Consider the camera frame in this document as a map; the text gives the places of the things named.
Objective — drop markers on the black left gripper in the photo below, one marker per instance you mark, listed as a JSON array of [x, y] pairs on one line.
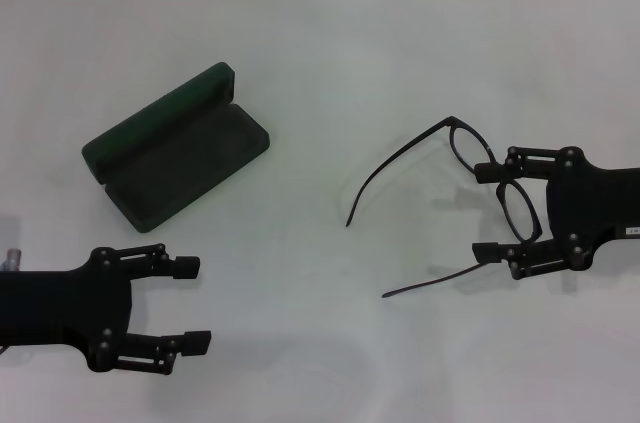
[[60, 308]]

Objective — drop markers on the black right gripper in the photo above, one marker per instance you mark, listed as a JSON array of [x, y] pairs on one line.
[[595, 208]]

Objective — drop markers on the black glasses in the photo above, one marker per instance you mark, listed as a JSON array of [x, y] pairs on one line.
[[520, 213]]

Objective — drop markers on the green glasses case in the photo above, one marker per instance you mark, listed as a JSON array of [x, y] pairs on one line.
[[185, 163]]

